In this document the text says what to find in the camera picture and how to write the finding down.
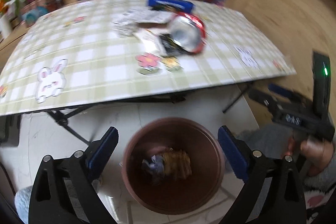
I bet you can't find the right hand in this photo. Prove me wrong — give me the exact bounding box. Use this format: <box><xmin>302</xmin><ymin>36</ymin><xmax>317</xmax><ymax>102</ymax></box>
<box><xmin>285</xmin><ymin>136</ymin><xmax>334</xmax><ymax>176</ymax></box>

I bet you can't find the red crushed can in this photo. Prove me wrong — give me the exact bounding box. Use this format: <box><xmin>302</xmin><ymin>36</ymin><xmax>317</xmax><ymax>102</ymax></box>
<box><xmin>167</xmin><ymin>12</ymin><xmax>206</xmax><ymax>55</ymax></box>

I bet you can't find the blue flat box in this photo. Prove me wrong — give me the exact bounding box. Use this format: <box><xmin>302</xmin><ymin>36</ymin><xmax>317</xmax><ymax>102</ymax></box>
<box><xmin>147</xmin><ymin>0</ymin><xmax>194</xmax><ymax>14</ymax></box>

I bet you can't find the white printed paper wrapper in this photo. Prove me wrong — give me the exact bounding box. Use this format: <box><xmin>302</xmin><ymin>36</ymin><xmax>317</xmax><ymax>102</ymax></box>
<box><xmin>112</xmin><ymin>7</ymin><xmax>175</xmax><ymax>56</ymax></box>

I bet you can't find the green plaid bunny tablecloth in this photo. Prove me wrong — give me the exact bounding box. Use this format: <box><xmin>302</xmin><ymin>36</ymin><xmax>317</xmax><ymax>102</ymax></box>
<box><xmin>1</xmin><ymin>0</ymin><xmax>295</xmax><ymax>115</ymax></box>

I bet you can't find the brown round trash bin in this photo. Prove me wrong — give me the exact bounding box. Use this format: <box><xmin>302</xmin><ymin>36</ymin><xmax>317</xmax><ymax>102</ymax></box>
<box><xmin>121</xmin><ymin>117</ymin><xmax>224</xmax><ymax>215</ymax></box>

